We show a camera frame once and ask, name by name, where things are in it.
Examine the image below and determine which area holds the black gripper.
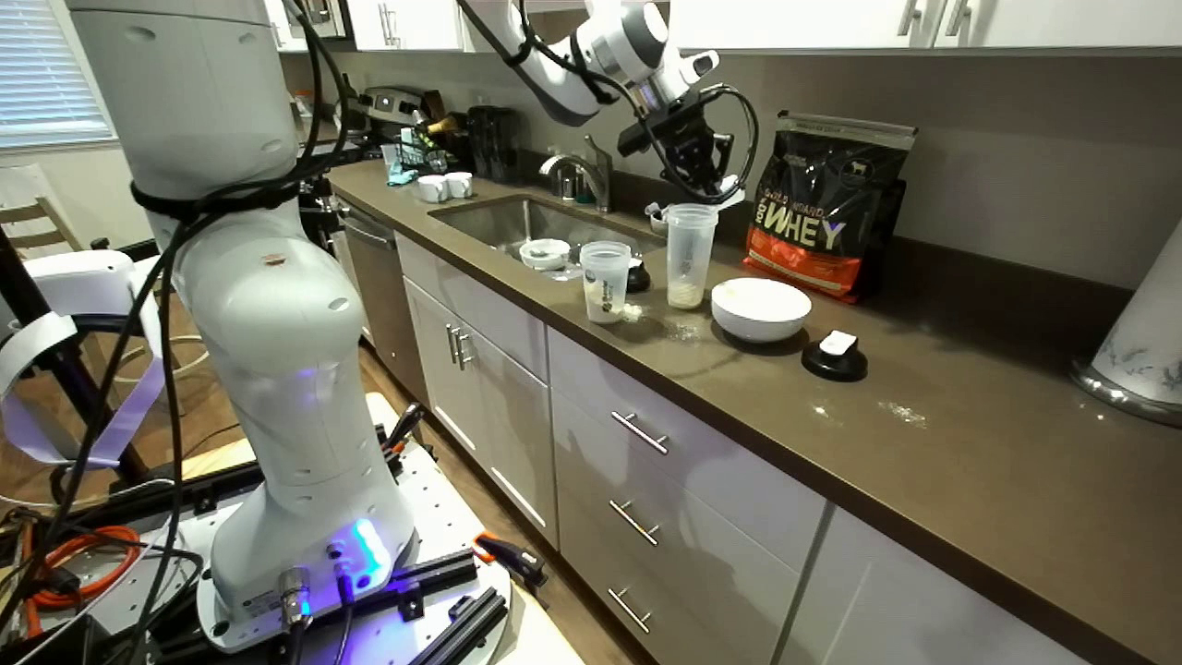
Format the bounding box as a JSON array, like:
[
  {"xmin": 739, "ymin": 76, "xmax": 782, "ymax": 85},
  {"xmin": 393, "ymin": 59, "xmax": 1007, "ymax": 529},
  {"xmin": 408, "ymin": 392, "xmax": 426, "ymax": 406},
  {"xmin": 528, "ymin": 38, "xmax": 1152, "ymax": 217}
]
[{"xmin": 638, "ymin": 85, "xmax": 750, "ymax": 202}]

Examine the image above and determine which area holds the tall clear shaker bottle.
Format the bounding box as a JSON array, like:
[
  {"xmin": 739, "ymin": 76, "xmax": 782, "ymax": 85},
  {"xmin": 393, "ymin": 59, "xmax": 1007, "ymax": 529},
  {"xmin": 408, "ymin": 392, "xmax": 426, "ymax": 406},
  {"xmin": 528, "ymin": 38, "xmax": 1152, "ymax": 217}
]
[{"xmin": 662, "ymin": 199, "xmax": 724, "ymax": 314}]

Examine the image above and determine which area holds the white bowl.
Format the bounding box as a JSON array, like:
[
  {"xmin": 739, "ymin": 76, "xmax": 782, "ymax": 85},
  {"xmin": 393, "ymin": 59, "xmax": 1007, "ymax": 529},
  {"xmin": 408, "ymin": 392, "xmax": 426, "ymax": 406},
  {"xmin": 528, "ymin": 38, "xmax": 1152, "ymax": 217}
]
[{"xmin": 706, "ymin": 273, "xmax": 818, "ymax": 346}]

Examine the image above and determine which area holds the short clear shaker bottle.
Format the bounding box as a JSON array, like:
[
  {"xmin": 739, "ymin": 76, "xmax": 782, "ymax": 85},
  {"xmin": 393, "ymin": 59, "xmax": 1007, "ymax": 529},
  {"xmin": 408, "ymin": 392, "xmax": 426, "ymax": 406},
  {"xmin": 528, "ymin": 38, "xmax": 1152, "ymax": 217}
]
[{"xmin": 575, "ymin": 235, "xmax": 638, "ymax": 327}]

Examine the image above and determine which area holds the chrome sink faucet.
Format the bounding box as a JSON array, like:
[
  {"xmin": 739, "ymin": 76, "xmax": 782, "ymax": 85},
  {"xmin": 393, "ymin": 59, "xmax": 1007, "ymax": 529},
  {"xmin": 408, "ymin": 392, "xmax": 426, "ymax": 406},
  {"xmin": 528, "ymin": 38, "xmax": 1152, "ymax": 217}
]
[{"xmin": 534, "ymin": 134, "xmax": 616, "ymax": 213}]

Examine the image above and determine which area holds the black lid with white cap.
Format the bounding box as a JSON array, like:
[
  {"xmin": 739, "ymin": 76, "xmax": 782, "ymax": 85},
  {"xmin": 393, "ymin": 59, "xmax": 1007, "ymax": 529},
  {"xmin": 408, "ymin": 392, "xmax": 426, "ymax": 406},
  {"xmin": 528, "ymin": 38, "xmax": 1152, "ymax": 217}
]
[
  {"xmin": 799, "ymin": 326, "xmax": 870, "ymax": 383},
  {"xmin": 616, "ymin": 252, "xmax": 655, "ymax": 294}
]

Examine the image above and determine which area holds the black whey protein bag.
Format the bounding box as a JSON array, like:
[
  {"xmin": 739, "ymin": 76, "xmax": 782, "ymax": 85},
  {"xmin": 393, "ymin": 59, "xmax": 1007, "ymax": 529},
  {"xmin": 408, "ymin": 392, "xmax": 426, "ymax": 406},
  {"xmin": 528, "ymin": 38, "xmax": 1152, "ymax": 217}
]
[{"xmin": 739, "ymin": 110, "xmax": 923, "ymax": 308}]

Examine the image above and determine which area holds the white round food container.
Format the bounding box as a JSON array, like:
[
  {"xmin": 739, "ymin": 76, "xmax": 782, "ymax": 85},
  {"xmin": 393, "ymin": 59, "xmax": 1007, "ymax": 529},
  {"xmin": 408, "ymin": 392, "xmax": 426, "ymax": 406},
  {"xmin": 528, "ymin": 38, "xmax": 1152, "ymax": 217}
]
[{"xmin": 518, "ymin": 233, "xmax": 575, "ymax": 276}]

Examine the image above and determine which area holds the white upper cabinet door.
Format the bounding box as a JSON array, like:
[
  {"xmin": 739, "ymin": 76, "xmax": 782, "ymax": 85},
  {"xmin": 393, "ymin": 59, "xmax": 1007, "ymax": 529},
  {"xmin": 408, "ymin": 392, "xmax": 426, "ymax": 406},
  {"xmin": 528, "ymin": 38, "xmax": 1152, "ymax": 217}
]
[
  {"xmin": 935, "ymin": 0, "xmax": 1182, "ymax": 54},
  {"xmin": 669, "ymin": 0, "xmax": 942, "ymax": 54}
]

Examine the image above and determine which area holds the stainless steel sink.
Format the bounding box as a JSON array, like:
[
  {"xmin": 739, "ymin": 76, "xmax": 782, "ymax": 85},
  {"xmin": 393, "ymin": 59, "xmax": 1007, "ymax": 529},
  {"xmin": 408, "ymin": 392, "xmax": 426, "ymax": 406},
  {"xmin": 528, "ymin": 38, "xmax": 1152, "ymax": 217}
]
[{"xmin": 428, "ymin": 193, "xmax": 662, "ymax": 267}]

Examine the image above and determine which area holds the black coffee maker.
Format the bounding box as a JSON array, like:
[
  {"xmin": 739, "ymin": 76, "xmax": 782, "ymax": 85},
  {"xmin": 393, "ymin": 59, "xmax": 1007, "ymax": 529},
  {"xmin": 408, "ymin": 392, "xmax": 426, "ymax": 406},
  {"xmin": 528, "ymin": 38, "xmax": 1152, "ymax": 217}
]
[{"xmin": 460, "ymin": 103, "xmax": 528, "ymax": 186}]

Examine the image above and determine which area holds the fixed sink cabinet panel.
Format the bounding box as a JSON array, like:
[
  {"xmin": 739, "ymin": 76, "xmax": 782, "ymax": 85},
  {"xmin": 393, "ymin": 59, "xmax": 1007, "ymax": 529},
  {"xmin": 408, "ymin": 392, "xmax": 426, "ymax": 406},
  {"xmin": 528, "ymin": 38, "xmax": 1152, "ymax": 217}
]
[{"xmin": 393, "ymin": 233, "xmax": 555, "ymax": 380}]

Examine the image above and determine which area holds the flat cabinet drawer front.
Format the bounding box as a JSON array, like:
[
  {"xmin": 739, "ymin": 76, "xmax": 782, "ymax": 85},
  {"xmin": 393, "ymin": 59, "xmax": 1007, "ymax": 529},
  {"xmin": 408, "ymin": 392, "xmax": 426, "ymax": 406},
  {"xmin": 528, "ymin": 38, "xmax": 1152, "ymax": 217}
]
[
  {"xmin": 543, "ymin": 326, "xmax": 831, "ymax": 558},
  {"xmin": 547, "ymin": 400, "xmax": 822, "ymax": 643},
  {"xmin": 552, "ymin": 472, "xmax": 805, "ymax": 665}
]

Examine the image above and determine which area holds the flat lower cabinet door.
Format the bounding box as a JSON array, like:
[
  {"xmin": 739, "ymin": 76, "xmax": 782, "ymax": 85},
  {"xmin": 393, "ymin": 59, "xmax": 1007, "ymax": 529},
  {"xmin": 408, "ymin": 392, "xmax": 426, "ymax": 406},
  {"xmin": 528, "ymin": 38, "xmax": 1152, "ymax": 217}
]
[
  {"xmin": 771, "ymin": 504, "xmax": 1092, "ymax": 665},
  {"xmin": 404, "ymin": 276, "xmax": 480, "ymax": 467},
  {"xmin": 453, "ymin": 320, "xmax": 561, "ymax": 545}
]

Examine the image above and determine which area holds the built-in dishwasher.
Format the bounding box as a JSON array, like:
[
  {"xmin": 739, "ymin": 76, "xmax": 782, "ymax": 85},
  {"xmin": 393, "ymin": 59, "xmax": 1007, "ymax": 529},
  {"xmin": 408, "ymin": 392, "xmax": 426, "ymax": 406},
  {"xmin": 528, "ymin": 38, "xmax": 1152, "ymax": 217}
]
[{"xmin": 328, "ymin": 199, "xmax": 432, "ymax": 404}]

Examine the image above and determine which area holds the perforated robot mounting table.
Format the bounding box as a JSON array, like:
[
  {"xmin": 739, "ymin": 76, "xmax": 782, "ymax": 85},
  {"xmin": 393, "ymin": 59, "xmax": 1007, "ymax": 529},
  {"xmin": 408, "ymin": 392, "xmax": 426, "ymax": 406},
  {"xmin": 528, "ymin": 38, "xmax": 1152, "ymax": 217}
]
[{"xmin": 0, "ymin": 387, "xmax": 589, "ymax": 665}]

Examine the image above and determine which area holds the orange and black tool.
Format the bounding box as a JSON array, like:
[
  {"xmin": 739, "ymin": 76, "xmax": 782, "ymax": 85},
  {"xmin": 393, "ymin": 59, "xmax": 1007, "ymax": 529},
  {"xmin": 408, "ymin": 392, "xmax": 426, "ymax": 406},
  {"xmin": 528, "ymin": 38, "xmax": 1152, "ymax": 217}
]
[{"xmin": 473, "ymin": 529, "xmax": 552, "ymax": 595}]

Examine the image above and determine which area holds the white cylinder with metal base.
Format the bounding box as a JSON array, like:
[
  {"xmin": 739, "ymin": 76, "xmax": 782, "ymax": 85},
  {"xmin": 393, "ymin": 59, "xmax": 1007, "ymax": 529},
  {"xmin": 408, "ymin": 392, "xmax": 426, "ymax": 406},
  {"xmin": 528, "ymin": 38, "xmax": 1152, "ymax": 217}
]
[{"xmin": 1066, "ymin": 217, "xmax": 1182, "ymax": 432}]

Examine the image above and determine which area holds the black metal clamp bar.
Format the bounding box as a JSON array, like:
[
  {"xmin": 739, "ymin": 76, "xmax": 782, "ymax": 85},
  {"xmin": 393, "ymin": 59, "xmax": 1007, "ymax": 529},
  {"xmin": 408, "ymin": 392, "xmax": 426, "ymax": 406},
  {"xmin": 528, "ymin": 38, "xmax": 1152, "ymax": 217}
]
[
  {"xmin": 409, "ymin": 586, "xmax": 512, "ymax": 665},
  {"xmin": 353, "ymin": 549, "xmax": 480, "ymax": 608}
]

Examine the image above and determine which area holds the white curved chair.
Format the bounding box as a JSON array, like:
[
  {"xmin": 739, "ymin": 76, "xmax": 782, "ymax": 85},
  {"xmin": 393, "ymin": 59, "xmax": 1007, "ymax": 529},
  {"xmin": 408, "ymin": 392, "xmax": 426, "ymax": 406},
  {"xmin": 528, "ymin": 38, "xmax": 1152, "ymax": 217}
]
[{"xmin": 0, "ymin": 245, "xmax": 176, "ymax": 472}]

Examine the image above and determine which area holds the white window blind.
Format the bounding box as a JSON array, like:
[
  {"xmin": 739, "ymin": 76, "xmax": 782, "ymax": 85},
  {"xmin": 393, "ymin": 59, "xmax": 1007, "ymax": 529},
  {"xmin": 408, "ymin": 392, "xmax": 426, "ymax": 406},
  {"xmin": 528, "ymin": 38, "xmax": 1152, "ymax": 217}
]
[{"xmin": 0, "ymin": 0, "xmax": 122, "ymax": 154}]

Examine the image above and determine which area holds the black tripod stand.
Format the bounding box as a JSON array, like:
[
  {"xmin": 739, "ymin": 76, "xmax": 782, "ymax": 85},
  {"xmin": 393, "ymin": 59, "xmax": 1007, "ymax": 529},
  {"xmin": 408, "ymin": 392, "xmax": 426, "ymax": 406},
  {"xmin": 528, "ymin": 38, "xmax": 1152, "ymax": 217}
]
[{"xmin": 0, "ymin": 225, "xmax": 150, "ymax": 486}]

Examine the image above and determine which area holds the silver bar drawer handle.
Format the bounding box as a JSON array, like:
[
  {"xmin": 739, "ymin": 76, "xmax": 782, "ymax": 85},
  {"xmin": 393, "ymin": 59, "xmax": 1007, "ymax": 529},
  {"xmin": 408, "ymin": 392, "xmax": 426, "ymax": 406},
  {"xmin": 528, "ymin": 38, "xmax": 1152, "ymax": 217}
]
[
  {"xmin": 605, "ymin": 496, "xmax": 666, "ymax": 549},
  {"xmin": 601, "ymin": 585, "xmax": 657, "ymax": 638},
  {"xmin": 611, "ymin": 406, "xmax": 671, "ymax": 457}
]

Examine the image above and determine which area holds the orange cable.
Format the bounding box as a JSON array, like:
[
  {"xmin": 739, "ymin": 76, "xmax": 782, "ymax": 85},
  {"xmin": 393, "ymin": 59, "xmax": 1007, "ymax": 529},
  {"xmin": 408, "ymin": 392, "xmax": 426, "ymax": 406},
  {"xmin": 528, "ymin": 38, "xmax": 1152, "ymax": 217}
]
[{"xmin": 20, "ymin": 522, "xmax": 155, "ymax": 616}]

